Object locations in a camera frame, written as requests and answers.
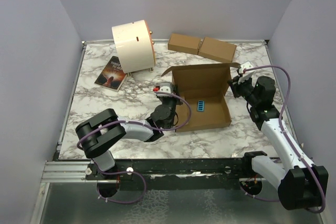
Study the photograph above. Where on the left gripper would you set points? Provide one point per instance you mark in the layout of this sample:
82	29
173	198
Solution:
174	98

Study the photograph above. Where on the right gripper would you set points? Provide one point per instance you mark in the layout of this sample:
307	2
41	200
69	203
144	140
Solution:
234	85

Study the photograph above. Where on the small blue rack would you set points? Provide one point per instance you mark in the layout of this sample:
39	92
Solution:
200	106

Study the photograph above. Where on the brown cardboard box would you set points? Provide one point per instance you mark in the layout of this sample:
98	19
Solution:
207	82

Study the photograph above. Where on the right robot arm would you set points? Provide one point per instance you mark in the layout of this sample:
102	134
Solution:
300	183

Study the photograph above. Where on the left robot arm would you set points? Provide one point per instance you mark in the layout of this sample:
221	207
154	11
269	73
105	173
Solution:
99	133

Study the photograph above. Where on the dark paperback book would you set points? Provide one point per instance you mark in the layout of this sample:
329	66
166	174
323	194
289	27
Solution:
112	76

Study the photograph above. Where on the cream cylindrical container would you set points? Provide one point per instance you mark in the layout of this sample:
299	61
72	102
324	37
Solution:
134	46

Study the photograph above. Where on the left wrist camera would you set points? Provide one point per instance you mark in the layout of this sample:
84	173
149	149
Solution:
163	89

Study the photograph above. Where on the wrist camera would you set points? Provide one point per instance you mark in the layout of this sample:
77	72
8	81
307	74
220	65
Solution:
163	89
245	72

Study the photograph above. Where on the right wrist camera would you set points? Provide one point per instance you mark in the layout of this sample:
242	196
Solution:
245	72

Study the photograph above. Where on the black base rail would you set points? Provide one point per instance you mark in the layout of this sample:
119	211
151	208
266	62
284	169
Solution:
186	174

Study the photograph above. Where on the aluminium table frame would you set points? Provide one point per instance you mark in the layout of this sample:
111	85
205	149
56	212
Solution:
68	198

